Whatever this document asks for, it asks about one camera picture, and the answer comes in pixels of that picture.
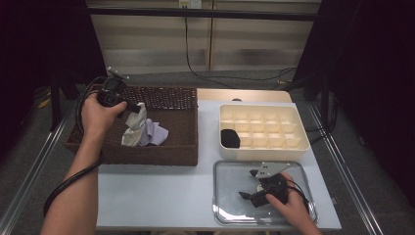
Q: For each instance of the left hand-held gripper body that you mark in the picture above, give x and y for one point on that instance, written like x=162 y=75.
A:
x=112 y=94

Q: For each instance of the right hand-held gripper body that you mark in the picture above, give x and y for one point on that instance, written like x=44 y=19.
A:
x=275 y=187

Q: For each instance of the white sock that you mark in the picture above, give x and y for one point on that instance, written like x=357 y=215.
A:
x=135 y=122

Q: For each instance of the clear plastic box lid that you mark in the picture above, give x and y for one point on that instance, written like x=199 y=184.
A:
x=231 y=182

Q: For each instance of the cream divided storage box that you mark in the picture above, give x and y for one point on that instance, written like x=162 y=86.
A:
x=270 y=129

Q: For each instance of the brown wicker basket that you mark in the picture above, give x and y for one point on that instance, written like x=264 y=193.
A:
x=176 y=150

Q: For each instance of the black sock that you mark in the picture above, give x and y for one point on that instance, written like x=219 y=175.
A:
x=230 y=138

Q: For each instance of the person's right hand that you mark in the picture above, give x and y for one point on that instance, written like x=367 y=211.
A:
x=293 y=209

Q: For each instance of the person's left hand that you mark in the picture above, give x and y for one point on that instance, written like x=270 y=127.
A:
x=96 y=119

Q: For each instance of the lilac sock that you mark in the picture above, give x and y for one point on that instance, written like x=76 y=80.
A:
x=158 y=133

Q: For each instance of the black metal stand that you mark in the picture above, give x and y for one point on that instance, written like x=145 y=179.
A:
x=55 y=107
x=325 y=104

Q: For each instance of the small yellow object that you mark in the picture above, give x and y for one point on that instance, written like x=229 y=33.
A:
x=43 y=103

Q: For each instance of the black curtain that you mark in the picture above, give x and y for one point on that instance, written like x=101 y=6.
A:
x=375 y=65
x=39 y=39

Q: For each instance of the dark table grommet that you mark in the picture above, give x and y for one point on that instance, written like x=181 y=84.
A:
x=237 y=99

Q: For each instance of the black horizontal bar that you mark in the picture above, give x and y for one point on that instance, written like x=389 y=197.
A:
x=195 y=13

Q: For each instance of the aluminium floor rail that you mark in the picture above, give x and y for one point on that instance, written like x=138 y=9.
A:
x=38 y=163
x=344 y=163

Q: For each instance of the white wall socket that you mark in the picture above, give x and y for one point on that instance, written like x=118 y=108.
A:
x=191 y=3

